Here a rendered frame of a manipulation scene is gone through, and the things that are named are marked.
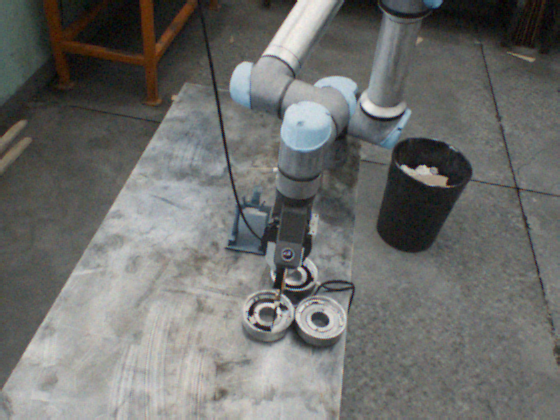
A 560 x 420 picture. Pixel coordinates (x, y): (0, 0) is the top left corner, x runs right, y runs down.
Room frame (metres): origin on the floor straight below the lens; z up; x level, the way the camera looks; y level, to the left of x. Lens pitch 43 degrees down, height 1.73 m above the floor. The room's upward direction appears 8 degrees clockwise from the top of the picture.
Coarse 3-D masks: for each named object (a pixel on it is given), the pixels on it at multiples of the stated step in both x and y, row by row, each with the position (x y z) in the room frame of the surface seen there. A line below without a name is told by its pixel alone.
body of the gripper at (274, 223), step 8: (280, 192) 0.69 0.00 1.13; (280, 200) 0.74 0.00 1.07; (288, 200) 0.68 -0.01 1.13; (296, 200) 0.68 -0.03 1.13; (304, 200) 0.68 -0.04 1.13; (312, 200) 0.70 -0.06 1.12; (280, 208) 0.72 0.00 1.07; (272, 216) 0.71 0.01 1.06; (280, 216) 0.70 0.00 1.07; (272, 224) 0.69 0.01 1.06; (272, 232) 0.69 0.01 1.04; (304, 240) 0.68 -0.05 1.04
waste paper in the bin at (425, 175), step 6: (402, 168) 1.93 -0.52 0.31; (408, 168) 1.92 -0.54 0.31; (420, 168) 1.92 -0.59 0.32; (426, 168) 1.94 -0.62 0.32; (432, 168) 1.95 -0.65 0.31; (414, 174) 1.88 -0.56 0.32; (420, 174) 1.90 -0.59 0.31; (426, 174) 1.90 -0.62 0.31; (432, 174) 1.92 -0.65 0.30; (420, 180) 1.81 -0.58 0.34; (426, 180) 1.81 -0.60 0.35; (432, 180) 1.81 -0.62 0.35; (438, 180) 1.81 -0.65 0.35; (444, 180) 1.81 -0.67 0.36
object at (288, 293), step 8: (312, 264) 0.80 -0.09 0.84; (272, 272) 0.77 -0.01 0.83; (296, 272) 0.79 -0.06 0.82; (304, 272) 0.79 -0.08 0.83; (272, 280) 0.75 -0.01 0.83; (288, 280) 0.76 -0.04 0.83; (304, 280) 0.76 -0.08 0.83; (288, 288) 0.73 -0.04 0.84; (304, 288) 0.74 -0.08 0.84; (312, 288) 0.74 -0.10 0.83; (288, 296) 0.72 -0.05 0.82; (296, 296) 0.72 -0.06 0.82; (304, 296) 0.73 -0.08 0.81
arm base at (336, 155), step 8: (344, 136) 1.25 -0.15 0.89; (336, 144) 1.23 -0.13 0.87; (344, 144) 1.25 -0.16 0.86; (328, 152) 1.21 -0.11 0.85; (336, 152) 1.23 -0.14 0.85; (344, 152) 1.24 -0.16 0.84; (328, 160) 1.21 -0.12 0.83; (336, 160) 1.22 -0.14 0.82; (344, 160) 1.24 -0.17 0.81; (328, 168) 1.20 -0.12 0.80
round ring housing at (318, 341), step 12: (312, 300) 0.71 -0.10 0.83; (324, 300) 0.71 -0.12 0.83; (300, 312) 0.68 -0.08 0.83; (312, 312) 0.68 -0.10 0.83; (324, 312) 0.69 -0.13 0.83; (336, 312) 0.69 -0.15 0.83; (300, 324) 0.64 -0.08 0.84; (312, 324) 0.65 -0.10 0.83; (300, 336) 0.64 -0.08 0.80; (312, 336) 0.62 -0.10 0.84; (336, 336) 0.63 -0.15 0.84
